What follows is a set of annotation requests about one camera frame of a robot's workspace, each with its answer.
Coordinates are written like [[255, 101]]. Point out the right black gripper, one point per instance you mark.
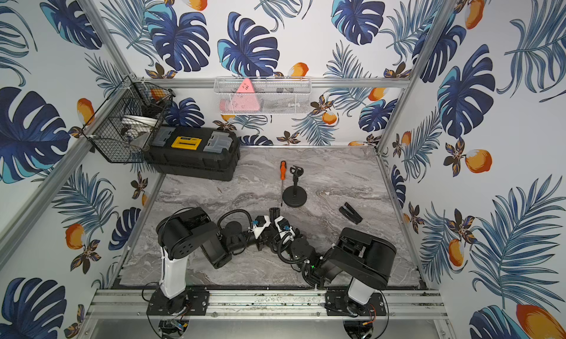
[[278, 244]]

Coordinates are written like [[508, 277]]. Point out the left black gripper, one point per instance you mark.
[[269, 232]]

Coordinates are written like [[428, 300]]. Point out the black stand pole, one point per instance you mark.
[[297, 172], [274, 214]]

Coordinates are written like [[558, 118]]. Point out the black round base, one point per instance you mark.
[[294, 197]]

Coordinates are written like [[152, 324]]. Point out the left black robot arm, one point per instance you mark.
[[199, 215]]

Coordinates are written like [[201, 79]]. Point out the black clip piece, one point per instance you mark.
[[350, 213]]

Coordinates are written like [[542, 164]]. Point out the black plastic toolbox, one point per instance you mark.
[[194, 152]]

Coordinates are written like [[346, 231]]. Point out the pink triangle card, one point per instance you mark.
[[244, 100]]

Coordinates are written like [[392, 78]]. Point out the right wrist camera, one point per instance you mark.
[[283, 230]]

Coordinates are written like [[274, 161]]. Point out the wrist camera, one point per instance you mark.
[[283, 230], [259, 224]]

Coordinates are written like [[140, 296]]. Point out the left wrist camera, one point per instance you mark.
[[259, 224]]

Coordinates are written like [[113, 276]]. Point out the orange handled screwdriver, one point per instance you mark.
[[283, 172]]

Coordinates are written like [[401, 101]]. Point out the aluminium front rail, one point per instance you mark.
[[299, 305]]

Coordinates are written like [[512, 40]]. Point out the clear mesh wall tray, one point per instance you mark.
[[278, 95]]

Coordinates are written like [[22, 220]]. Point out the black wire basket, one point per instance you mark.
[[131, 116]]

